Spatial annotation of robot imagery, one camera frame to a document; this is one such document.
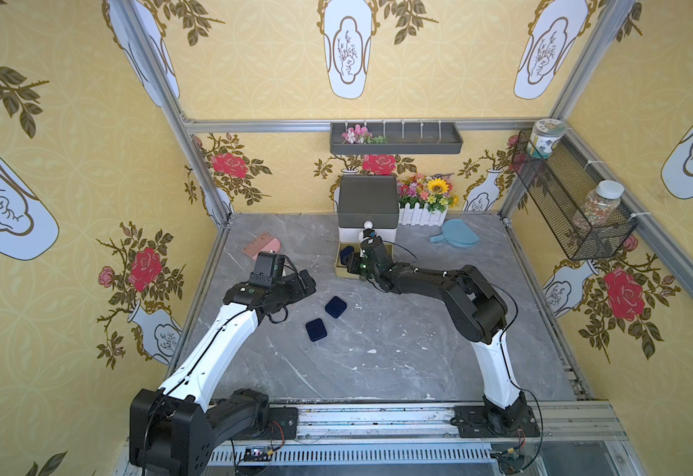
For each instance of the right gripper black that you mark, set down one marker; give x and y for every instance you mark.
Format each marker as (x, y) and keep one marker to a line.
(369, 259)

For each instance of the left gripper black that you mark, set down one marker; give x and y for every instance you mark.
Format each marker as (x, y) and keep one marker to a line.
(295, 285)

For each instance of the blue brooch box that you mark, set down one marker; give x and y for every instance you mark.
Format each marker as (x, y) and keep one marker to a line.
(345, 253)
(336, 307)
(316, 330)

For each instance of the yellow bottom drawer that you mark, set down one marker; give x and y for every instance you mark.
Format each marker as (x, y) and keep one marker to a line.
(343, 271)

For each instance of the white drawer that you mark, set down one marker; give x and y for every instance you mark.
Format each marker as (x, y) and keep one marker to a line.
(356, 235)

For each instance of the grey top drawer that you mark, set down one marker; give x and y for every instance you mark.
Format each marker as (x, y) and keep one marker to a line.
(378, 220)

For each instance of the blue brooch box bottom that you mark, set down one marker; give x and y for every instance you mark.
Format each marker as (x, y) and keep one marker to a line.
(316, 330)

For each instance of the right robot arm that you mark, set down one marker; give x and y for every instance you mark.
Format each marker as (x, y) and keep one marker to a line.
(476, 309)

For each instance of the three-drawer storage cabinet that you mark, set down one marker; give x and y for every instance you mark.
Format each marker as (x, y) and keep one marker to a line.
(368, 194)

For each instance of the pink small dustpan brush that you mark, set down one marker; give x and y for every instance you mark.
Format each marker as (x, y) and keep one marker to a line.
(264, 243)

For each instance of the flower pot white fence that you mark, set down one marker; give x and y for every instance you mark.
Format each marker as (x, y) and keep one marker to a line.
(425, 200)

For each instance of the light blue dustpan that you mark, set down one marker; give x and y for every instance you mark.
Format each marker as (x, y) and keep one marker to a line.
(456, 233)

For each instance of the small pink flowers on shelf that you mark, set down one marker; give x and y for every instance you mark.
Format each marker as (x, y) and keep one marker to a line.
(361, 135)

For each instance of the small circuit board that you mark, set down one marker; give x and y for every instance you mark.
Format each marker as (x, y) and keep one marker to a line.
(258, 455)

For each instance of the decorated jar with lid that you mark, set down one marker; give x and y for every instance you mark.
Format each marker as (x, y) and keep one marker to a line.
(545, 135)

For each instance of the clear jar white lid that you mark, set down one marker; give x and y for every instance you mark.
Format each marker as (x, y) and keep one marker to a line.
(602, 201)

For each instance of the grey wall shelf tray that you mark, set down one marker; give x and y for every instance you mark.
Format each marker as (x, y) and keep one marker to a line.
(404, 137)

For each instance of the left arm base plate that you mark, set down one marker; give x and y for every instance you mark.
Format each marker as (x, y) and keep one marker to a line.
(282, 424)

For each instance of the aluminium front rail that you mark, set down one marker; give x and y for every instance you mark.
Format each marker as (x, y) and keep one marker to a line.
(427, 421)

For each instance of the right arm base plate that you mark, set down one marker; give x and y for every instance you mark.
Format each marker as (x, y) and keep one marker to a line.
(494, 422)

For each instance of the black wire wall basket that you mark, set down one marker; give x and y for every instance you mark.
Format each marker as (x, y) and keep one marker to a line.
(559, 186)

